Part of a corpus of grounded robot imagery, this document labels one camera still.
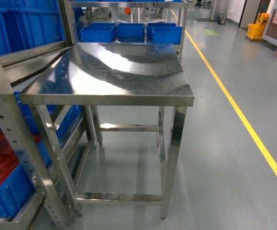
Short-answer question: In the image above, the blue bin with red parts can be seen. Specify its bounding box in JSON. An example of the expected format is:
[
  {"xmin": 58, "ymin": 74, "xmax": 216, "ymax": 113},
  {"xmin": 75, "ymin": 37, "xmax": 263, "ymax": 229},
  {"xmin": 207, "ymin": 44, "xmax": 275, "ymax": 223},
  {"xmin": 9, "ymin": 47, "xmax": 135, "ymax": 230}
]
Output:
[{"xmin": 0, "ymin": 130, "xmax": 53, "ymax": 219}]

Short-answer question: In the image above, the yellow mop bucket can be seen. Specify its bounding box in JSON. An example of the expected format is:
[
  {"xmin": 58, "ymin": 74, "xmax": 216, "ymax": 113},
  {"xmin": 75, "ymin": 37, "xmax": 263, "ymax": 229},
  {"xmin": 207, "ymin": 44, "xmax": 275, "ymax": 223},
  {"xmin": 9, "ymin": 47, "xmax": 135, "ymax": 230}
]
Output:
[{"xmin": 247, "ymin": 13, "xmax": 270, "ymax": 40}]

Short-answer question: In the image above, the steel shelf rack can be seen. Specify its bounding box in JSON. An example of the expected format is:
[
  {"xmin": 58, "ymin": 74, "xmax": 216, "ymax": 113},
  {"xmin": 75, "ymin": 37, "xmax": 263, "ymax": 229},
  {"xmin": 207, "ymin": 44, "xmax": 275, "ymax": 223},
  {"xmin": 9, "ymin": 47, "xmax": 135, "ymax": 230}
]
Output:
[{"xmin": 0, "ymin": 0, "xmax": 82, "ymax": 230}]

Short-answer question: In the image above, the stainless steel table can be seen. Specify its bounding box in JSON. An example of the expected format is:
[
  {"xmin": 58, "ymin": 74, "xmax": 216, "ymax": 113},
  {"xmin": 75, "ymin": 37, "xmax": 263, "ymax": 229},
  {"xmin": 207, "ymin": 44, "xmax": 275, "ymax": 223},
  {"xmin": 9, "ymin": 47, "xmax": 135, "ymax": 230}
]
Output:
[{"xmin": 20, "ymin": 43, "xmax": 194, "ymax": 219}]

